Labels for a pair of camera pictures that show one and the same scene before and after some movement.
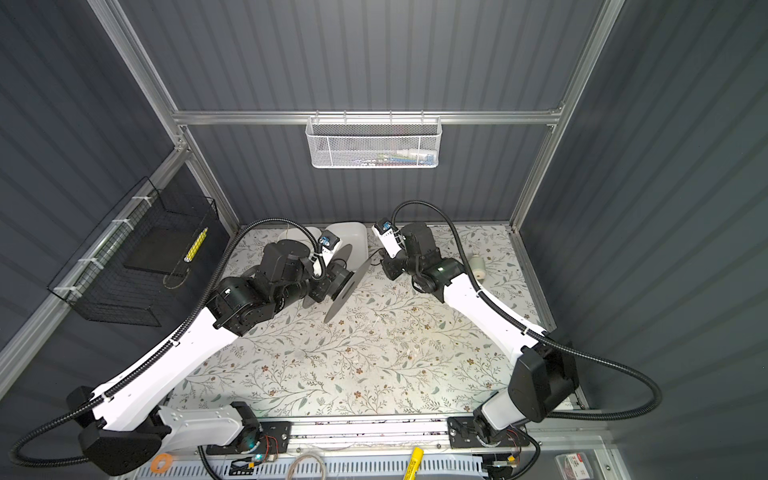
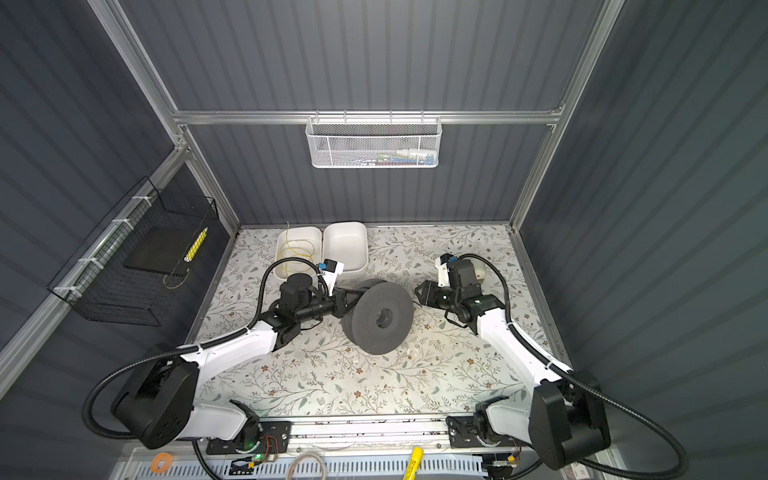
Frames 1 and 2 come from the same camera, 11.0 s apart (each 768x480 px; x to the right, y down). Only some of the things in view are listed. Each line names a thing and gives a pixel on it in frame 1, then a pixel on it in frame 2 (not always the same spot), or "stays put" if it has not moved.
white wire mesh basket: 374,142 stays put
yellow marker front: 414,464 stays put
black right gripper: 389,263 -> 428,297
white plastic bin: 356,235 stays put
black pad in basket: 160,248 stays put
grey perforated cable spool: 341,261 -> 380,318
